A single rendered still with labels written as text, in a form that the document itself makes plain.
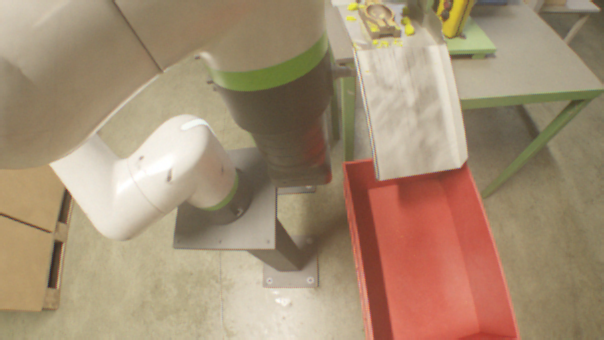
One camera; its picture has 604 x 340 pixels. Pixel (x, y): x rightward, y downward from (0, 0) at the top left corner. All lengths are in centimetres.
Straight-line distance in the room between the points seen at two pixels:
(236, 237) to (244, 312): 98
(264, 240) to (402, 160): 41
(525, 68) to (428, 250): 69
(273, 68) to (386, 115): 61
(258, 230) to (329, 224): 97
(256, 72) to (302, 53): 3
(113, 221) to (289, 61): 42
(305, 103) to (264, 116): 3
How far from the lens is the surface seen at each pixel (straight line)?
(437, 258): 101
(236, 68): 17
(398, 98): 77
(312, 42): 17
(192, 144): 45
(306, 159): 27
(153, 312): 186
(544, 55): 116
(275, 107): 19
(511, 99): 91
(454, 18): 89
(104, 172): 50
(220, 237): 64
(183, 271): 175
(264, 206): 62
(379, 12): 94
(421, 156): 77
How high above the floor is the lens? 148
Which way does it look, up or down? 62 degrees down
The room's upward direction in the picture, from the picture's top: 18 degrees counter-clockwise
